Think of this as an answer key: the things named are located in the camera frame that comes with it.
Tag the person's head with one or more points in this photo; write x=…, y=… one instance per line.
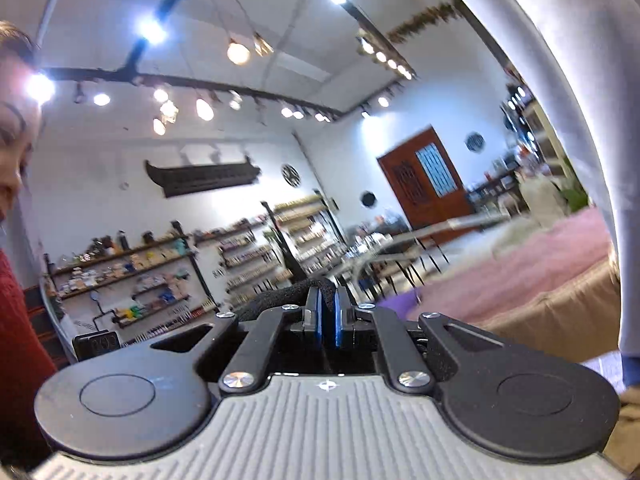
x=12, y=150

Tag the round dark wall ornament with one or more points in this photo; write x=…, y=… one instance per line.
x=475, y=142
x=289, y=174
x=368, y=199

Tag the blue patterned blanket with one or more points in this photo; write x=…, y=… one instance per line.
x=602, y=372

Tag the black power strip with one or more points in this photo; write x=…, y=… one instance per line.
x=96, y=345

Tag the brown wooden door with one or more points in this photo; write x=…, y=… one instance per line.
x=400, y=195

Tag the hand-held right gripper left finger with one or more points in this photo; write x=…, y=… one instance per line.
x=313, y=320

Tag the wall shelves with goods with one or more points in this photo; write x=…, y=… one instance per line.
x=125, y=270

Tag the white cloth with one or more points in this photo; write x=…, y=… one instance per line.
x=590, y=110

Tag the hanging bulb lamp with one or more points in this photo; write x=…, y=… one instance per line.
x=238, y=52
x=204, y=109

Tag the grey table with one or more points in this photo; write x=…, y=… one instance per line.
x=430, y=232

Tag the dark roof-shaped wall ornament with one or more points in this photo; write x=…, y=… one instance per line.
x=200, y=177

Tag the shelving unit with goods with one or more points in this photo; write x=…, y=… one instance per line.
x=260, y=260

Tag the hanging glass lamp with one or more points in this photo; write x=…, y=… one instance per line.
x=168, y=110
x=263, y=45

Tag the beige fluffy cloth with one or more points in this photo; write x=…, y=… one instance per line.
x=542, y=200

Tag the purple cloth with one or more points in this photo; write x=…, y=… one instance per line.
x=400, y=302

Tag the black garment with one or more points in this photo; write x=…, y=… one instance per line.
x=280, y=297

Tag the black ceiling light track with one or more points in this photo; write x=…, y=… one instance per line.
x=125, y=69

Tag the green plant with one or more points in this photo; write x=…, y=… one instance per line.
x=575, y=190

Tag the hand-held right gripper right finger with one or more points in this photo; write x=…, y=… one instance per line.
x=340, y=320

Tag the dried plant garland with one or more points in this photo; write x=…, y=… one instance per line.
x=425, y=20

